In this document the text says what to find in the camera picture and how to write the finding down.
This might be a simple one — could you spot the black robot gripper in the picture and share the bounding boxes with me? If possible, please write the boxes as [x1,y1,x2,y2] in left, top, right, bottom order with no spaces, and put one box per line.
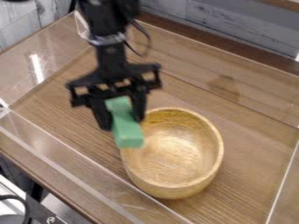
[65,44,163,131]

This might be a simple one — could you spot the green rectangular block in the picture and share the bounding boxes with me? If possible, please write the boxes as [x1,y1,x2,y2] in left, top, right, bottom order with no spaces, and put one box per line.
[105,96,144,149]

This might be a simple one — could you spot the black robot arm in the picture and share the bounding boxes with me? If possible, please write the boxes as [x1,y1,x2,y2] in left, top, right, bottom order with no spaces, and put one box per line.
[65,0,161,131]

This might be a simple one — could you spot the light wooden bowl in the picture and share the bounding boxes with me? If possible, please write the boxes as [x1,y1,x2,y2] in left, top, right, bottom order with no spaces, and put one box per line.
[121,107,224,200]

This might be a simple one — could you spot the clear acrylic tray enclosure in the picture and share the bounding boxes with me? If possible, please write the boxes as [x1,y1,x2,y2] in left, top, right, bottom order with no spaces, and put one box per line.
[0,15,299,224]

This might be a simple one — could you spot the black cable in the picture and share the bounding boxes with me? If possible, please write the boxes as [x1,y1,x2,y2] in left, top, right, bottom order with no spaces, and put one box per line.
[123,17,153,58]

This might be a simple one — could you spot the black metal bracket with bolt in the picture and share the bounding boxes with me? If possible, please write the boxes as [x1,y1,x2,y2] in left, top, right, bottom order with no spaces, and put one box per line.
[25,195,67,224]

